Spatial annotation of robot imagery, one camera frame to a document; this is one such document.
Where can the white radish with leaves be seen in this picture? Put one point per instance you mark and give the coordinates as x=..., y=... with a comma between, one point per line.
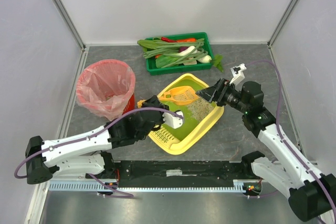
x=215, y=62

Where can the orange litter scoop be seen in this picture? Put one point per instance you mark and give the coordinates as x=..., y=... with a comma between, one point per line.
x=179, y=96

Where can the red chili pepper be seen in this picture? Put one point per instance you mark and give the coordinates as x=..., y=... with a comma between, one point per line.
x=168, y=40

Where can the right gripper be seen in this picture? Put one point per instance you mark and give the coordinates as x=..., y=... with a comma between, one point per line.
x=219, y=93

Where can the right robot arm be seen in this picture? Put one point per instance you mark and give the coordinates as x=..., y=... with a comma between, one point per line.
x=309, y=192

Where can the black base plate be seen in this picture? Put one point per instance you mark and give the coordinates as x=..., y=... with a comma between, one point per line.
x=127, y=170

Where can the orange carrot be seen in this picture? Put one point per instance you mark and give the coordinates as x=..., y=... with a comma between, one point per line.
x=186, y=40

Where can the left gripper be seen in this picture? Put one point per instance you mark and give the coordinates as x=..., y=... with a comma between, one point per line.
x=153, y=102

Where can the yellow green litter box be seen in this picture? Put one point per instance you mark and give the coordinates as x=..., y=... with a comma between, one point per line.
x=178, y=141

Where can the green plastic crate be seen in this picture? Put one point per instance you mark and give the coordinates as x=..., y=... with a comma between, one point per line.
x=153, y=70

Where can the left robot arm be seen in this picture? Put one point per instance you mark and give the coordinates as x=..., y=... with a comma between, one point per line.
x=43, y=157

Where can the green long beans bunch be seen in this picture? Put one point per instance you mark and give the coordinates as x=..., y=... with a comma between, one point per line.
x=162, y=61

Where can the white scallion stalk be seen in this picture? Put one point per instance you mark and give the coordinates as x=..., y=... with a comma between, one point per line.
x=189, y=51

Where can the clear plastic bin liner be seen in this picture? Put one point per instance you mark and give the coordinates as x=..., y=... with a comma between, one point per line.
x=110, y=90

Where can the cat litter pile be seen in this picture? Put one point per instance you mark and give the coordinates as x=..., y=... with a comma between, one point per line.
x=200, y=109

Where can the green leafy vegetable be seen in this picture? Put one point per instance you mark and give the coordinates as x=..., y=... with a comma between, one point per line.
x=150, y=44

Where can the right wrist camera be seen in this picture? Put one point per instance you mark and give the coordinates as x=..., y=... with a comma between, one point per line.
x=238, y=74

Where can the purple onion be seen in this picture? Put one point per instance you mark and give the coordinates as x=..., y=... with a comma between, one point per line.
x=181, y=49

